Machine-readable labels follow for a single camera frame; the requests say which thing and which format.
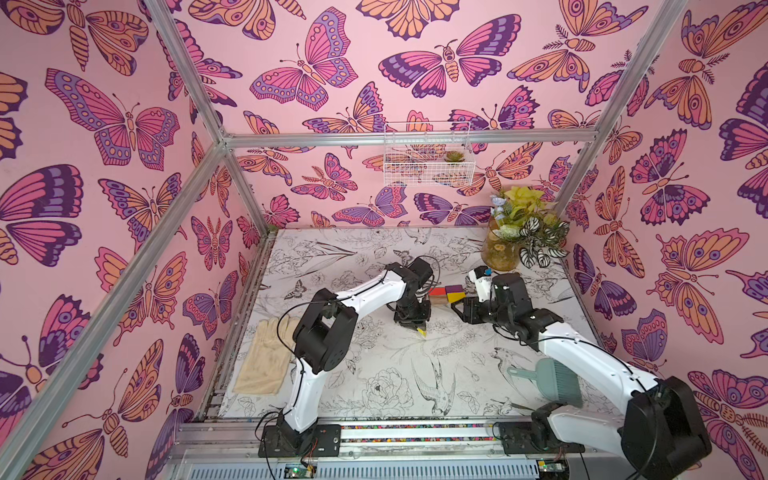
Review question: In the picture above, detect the yellow rectangular block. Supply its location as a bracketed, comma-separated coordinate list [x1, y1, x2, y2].
[446, 292, 466, 303]

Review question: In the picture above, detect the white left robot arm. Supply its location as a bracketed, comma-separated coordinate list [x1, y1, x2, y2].
[257, 257, 434, 459]

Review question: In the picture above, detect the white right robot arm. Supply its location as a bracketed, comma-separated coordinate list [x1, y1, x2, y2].
[451, 267, 712, 479]

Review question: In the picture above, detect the potted plant in vase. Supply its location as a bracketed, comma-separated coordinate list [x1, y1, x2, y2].
[481, 186, 569, 272]

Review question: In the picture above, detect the small succulent in basket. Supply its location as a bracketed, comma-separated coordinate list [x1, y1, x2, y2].
[444, 150, 465, 163]

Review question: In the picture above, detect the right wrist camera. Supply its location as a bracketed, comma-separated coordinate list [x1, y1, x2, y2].
[468, 266, 493, 302]

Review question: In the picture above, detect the white wire basket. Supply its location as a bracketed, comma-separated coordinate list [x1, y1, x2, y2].
[381, 129, 476, 189]

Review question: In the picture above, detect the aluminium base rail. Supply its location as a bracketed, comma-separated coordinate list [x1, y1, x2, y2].
[160, 418, 634, 479]

